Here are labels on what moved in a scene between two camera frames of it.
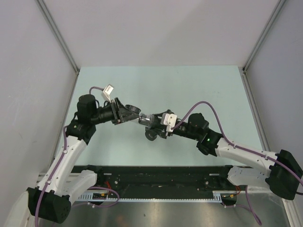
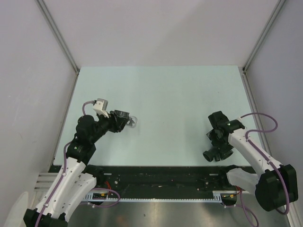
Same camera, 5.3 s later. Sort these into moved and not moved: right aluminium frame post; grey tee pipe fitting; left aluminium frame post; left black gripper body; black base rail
Moved: left black gripper body; grey tee pipe fitting
Not moved: black base rail; left aluminium frame post; right aluminium frame post
